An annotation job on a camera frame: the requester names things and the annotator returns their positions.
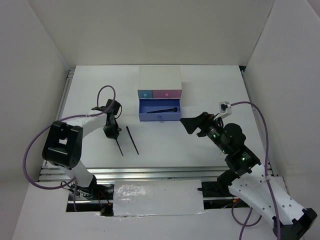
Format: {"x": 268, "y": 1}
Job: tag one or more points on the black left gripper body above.
{"x": 112, "y": 130}

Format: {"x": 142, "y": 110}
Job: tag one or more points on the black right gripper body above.
{"x": 213, "y": 130}

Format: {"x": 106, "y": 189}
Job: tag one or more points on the black fan makeup brush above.
{"x": 174, "y": 109}

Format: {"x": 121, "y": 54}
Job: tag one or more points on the thin black makeup brush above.
{"x": 132, "y": 140}

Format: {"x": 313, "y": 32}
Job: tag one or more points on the pink drawer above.
{"x": 167, "y": 94}

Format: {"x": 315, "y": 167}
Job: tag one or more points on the purple drawer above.
{"x": 147, "y": 105}

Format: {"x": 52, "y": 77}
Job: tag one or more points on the light blue drawer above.
{"x": 145, "y": 94}

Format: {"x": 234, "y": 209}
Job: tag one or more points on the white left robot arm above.
{"x": 63, "y": 146}

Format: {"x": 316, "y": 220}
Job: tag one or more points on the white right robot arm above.
{"x": 248, "y": 180}

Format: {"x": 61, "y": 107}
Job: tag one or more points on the white drawer cabinet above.
{"x": 160, "y": 78}

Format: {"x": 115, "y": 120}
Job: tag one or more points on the white foam block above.
{"x": 157, "y": 198}

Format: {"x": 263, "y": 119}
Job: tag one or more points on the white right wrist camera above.
{"x": 225, "y": 110}

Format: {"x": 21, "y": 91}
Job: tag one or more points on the aluminium rail frame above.
{"x": 204, "y": 172}

